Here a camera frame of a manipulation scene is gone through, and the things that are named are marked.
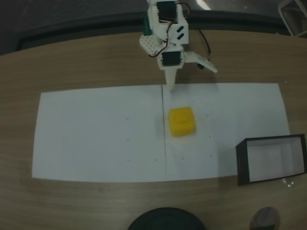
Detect yellow square block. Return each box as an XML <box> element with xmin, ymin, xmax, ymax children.
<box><xmin>167</xmin><ymin>106</ymin><xmax>198</xmax><ymax>138</ymax></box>

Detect brown cardboard box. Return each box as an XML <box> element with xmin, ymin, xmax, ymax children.
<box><xmin>236</xmin><ymin>134</ymin><xmax>307</xmax><ymax>187</ymax></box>

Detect green table clamp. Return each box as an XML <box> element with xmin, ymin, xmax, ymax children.
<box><xmin>143</xmin><ymin>17</ymin><xmax>154</xmax><ymax>36</ymax></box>

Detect white paper sheet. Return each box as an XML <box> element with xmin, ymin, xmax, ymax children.
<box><xmin>162</xmin><ymin>82</ymin><xmax>291</xmax><ymax>182</ymax></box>
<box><xmin>32</xmin><ymin>85</ymin><xmax>167</xmax><ymax>184</ymax></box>

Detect grey partition panel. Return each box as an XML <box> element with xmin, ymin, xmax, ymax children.
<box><xmin>0</xmin><ymin>7</ymin><xmax>307</xmax><ymax>57</ymax></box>

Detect black round stand base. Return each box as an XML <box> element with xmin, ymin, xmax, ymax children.
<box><xmin>126</xmin><ymin>207</ymin><xmax>207</xmax><ymax>230</ymax></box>

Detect red black servo wire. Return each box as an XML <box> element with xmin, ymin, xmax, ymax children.
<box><xmin>148</xmin><ymin>22</ymin><xmax>180</xmax><ymax>58</ymax></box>

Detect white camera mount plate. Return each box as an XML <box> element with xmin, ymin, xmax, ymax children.
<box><xmin>184</xmin><ymin>50</ymin><xmax>218</xmax><ymax>73</ymax></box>

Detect thin camera wire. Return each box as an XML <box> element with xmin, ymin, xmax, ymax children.
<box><xmin>198</xmin><ymin>28</ymin><xmax>213</xmax><ymax>62</ymax></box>

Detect white metal chair frame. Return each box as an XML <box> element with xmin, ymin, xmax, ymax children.
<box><xmin>277</xmin><ymin>0</ymin><xmax>307</xmax><ymax>38</ymax></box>

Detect round table cable hole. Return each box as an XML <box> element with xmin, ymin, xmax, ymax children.
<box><xmin>249</xmin><ymin>206</ymin><xmax>281</xmax><ymax>230</ymax></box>

